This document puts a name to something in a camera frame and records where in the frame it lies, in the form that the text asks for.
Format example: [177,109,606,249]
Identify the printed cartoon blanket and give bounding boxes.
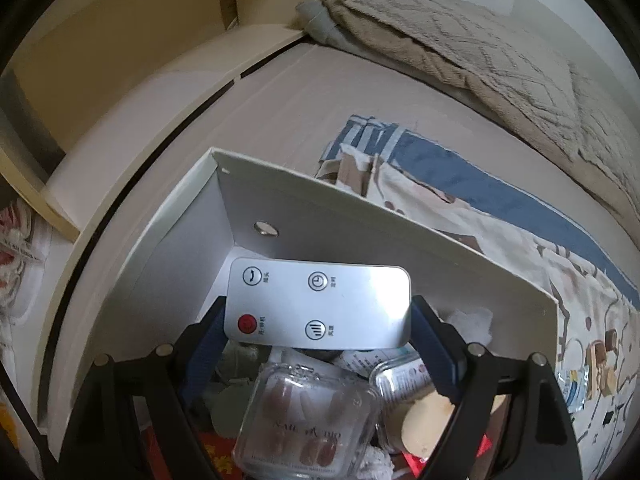
[315,114,640,466]

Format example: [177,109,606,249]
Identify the beige fleece duvet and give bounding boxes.
[295,0,381,56]

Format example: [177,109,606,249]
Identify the white knitted cloth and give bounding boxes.
[360,447,401,480]

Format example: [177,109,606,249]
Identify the white crumpled tissue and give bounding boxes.
[442,305,496,343]

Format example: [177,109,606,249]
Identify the red white patterned bag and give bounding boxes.
[0,200,48,321]

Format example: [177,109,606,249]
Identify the beige quilted pillow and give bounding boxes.
[565,60,640,201]

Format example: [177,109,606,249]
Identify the beige knitted blanket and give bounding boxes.
[320,0,576,161]

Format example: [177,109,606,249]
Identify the clear false nail box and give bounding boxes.
[232,360,383,476]

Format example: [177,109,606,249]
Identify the grey green cloth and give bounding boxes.
[205,340,266,436]

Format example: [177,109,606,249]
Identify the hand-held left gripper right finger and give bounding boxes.
[410,295,586,480]

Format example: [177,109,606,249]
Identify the small clear plastic box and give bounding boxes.
[372,352,436,406]

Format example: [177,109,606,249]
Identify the white printed paper packet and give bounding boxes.
[340,350,401,376]

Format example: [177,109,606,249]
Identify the white cardboard box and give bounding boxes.
[37,146,560,480]

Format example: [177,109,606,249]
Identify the white remote control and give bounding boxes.
[223,257,412,351]

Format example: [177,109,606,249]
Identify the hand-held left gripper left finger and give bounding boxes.
[60,297,231,480]

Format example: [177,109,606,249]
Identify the wooden bedside shelf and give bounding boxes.
[0,0,321,241]

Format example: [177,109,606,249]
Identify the white and blue tissue packet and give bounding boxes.
[557,367,592,413]

